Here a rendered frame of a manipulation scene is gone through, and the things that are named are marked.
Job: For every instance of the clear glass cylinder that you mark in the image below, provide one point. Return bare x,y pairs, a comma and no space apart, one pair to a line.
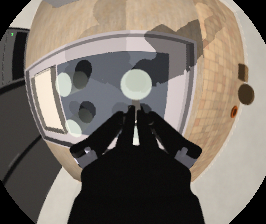
77,123
135,139
136,84
70,82

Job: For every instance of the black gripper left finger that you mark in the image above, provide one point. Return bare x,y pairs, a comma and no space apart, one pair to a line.
91,148

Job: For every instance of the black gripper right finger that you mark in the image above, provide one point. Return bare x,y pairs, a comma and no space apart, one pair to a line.
173,142

